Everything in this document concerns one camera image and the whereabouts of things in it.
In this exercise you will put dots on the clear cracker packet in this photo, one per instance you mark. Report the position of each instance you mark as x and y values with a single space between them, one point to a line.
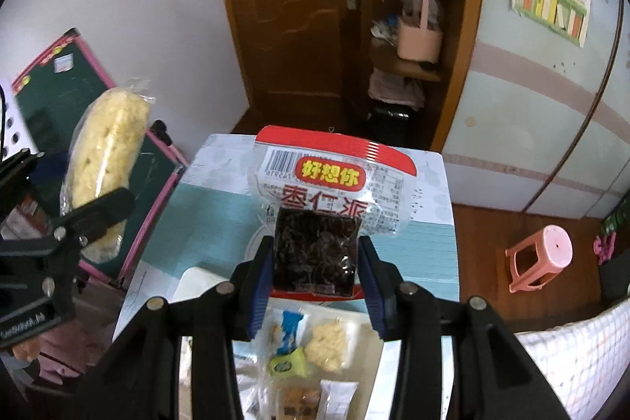
295 403

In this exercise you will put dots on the brown wooden shelf cabinet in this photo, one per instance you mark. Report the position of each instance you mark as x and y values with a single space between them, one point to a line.
470 31

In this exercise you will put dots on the small green snack packet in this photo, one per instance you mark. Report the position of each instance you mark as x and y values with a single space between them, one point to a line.
285 366

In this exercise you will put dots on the white checked blanket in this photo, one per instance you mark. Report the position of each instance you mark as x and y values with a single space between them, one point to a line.
581 361

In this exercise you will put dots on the yellow puffed rice cake packet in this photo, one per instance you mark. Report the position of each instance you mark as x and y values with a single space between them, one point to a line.
327 343
103 144

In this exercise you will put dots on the green plant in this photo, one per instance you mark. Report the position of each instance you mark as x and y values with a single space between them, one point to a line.
616 218

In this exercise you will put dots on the brown wooden door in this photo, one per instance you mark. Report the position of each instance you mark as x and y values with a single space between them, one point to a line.
285 6

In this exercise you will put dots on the dusty pink cloth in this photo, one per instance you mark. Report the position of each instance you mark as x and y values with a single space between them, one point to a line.
64 348

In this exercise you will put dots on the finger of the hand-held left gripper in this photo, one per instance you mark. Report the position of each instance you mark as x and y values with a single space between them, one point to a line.
29 169
98 211

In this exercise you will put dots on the pink toy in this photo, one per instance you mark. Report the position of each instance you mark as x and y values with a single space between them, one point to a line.
604 247

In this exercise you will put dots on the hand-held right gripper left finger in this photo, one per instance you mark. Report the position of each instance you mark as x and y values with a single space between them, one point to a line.
261 297

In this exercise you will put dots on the white tray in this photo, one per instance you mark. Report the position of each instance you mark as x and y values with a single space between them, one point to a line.
202 282

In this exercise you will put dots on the black bag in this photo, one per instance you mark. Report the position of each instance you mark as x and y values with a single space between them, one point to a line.
391 125

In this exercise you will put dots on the green chalkboard with pink frame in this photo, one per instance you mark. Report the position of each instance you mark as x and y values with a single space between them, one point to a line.
49 105

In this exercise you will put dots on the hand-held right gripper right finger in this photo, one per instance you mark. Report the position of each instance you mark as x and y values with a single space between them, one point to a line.
374 297

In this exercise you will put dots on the folded pink cloth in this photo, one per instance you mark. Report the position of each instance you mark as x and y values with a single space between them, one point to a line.
396 88

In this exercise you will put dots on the pink plastic stool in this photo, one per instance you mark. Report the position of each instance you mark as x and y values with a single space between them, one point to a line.
546 245

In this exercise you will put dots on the clear plastic bags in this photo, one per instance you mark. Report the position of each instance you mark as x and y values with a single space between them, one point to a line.
385 31

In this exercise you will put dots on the blue and white snack packet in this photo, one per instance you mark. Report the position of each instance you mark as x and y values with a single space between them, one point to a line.
290 326

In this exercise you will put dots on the red and white date packet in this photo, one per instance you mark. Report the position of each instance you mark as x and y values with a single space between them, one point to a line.
315 252

